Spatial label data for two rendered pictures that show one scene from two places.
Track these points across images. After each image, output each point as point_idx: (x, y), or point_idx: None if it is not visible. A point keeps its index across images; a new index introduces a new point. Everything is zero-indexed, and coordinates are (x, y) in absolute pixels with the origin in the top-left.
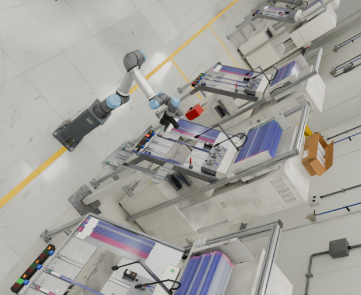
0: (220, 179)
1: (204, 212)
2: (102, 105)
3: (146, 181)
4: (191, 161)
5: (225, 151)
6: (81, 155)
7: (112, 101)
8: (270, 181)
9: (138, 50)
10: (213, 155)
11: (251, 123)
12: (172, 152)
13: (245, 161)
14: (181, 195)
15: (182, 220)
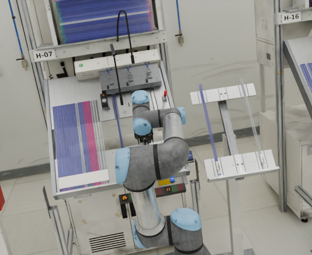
0: (164, 55)
1: (128, 136)
2: (202, 241)
3: (160, 201)
4: (150, 105)
5: (110, 68)
6: None
7: (194, 214)
8: None
9: (130, 157)
10: (131, 77)
11: (39, 48)
12: (83, 200)
13: (160, 5)
14: None
15: None
